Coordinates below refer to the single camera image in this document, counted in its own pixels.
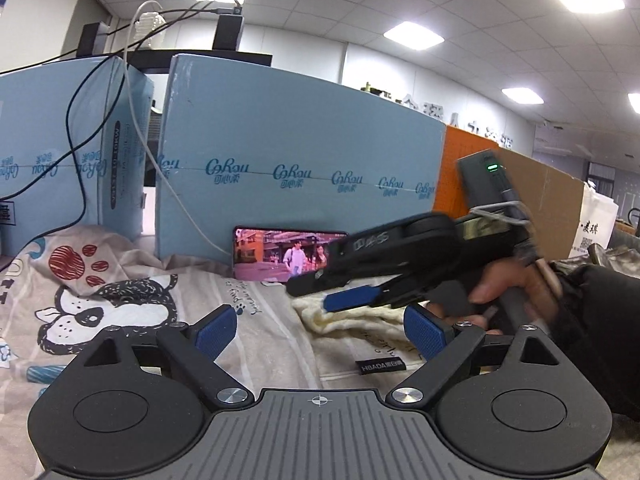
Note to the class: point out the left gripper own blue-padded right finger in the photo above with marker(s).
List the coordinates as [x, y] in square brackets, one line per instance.
[448, 351]

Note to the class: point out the smartphone playing video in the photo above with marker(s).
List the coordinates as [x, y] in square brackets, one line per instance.
[261, 255]

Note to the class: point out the white printed bag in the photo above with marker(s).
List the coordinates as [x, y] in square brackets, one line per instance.
[596, 222]

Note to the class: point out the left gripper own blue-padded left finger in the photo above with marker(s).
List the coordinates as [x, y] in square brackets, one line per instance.
[191, 352]

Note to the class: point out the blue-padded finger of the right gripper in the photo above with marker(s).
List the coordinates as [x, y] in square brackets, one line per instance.
[351, 298]

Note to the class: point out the cream knitted sweater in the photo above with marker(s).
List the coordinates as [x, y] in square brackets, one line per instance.
[381, 323]

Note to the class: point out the brown leather jacket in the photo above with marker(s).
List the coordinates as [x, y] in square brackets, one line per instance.
[620, 259]

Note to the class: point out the cartoon dog printed cloth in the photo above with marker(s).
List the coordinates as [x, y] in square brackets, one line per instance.
[119, 365]

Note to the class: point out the brown cardboard panel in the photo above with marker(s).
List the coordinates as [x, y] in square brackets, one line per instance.
[553, 198]

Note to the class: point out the black sleeved forearm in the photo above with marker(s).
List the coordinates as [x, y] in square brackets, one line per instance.
[597, 327]

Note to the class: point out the light blue foam board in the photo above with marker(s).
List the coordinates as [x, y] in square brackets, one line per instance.
[250, 146]

